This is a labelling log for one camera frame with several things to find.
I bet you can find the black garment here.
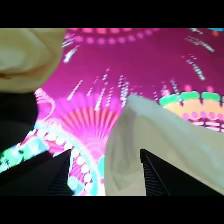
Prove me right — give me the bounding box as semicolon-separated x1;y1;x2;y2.
0;90;40;153

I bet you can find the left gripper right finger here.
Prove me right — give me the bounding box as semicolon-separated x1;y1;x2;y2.
139;148;223;197

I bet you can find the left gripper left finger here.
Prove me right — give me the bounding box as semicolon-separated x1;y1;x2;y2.
0;149;75;197

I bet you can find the cream garment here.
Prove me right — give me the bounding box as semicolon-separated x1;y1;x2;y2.
0;27;224;197

